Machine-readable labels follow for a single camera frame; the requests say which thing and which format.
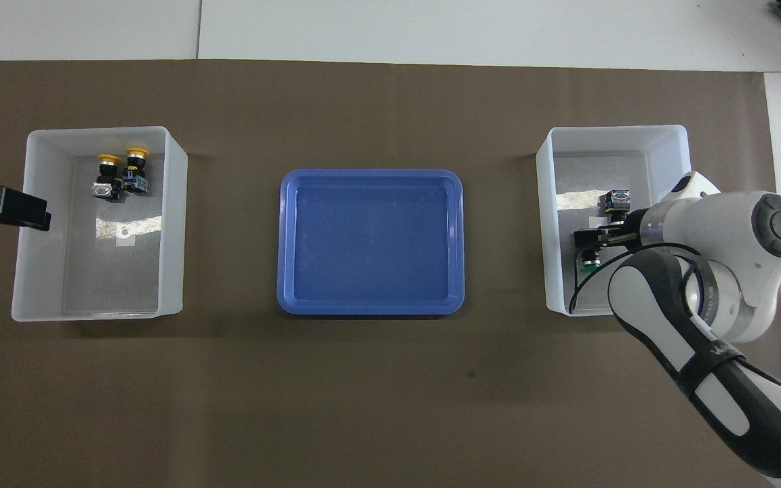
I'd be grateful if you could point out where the brown paper table mat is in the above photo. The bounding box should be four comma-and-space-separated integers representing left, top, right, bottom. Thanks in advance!
0, 60, 781, 488

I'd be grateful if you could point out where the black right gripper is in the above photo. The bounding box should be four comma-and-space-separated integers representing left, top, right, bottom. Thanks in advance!
572, 209, 650, 250

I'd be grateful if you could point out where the yellow push button switch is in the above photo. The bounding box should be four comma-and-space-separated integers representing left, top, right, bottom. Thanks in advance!
121, 146, 151, 197
92, 154, 124, 201

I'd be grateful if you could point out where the blue plastic tray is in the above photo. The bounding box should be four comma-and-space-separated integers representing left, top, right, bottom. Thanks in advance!
277, 169, 466, 317

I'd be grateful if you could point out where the translucent white plastic box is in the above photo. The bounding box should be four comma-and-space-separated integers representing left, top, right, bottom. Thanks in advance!
536, 125, 708, 317
11, 126, 188, 323

